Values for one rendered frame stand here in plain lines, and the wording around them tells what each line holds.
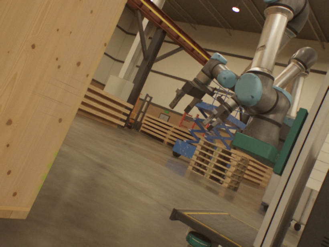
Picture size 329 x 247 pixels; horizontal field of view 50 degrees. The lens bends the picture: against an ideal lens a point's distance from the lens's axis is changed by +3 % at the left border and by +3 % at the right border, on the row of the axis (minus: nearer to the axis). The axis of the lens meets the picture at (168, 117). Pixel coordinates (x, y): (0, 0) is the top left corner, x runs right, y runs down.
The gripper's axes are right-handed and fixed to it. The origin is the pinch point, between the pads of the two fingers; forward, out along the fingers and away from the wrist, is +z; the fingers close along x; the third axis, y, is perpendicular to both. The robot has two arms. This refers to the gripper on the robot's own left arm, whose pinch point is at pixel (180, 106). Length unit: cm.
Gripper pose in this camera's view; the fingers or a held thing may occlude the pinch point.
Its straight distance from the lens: 172.5
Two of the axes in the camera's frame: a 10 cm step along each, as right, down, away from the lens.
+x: -5.8, -1.6, -8.0
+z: -6.0, 7.4, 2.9
